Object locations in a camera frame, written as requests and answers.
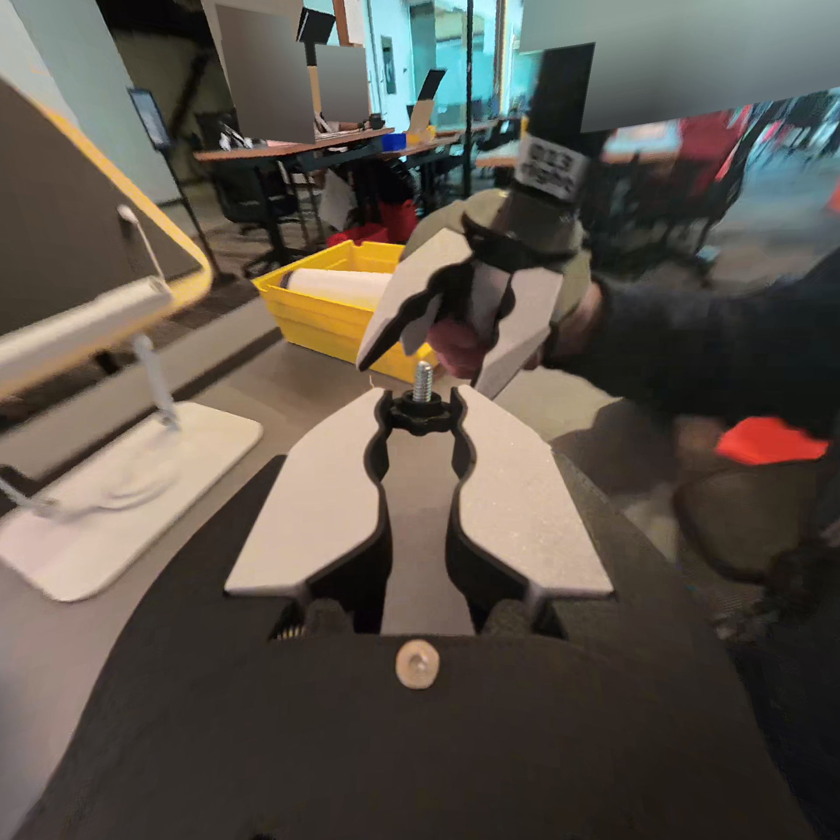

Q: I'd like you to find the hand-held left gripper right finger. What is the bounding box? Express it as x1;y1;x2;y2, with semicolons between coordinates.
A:
451;385;615;602

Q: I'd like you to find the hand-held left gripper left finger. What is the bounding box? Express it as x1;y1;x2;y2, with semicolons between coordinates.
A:
224;388;395;602

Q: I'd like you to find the small dark sign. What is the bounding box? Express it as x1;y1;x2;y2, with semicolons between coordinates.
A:
126;86;174;152

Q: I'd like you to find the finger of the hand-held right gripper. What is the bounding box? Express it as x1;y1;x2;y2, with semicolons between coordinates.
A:
470;258;571;401
355;227;480;385

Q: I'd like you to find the black mesh chair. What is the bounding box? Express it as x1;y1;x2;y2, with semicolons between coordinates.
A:
674;453;840;624

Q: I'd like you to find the black knob screw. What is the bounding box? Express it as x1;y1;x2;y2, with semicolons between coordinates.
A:
378;361;466;438

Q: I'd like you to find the white roll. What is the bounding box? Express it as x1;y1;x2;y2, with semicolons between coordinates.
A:
281;267;397;312

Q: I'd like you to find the dark wooden desk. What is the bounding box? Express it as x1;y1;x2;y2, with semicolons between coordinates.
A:
193;125;397;270

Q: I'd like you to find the yellow bin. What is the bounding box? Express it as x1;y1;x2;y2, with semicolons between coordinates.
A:
252;241;437;385

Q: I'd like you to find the red bin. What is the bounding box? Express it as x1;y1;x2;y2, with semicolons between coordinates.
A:
326;197;421;250

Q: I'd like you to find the black board with wooden rim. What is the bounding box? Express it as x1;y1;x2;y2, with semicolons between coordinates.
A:
0;73;215;397

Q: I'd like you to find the black office chair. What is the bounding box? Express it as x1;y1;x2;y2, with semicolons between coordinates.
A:
208;155;305;270

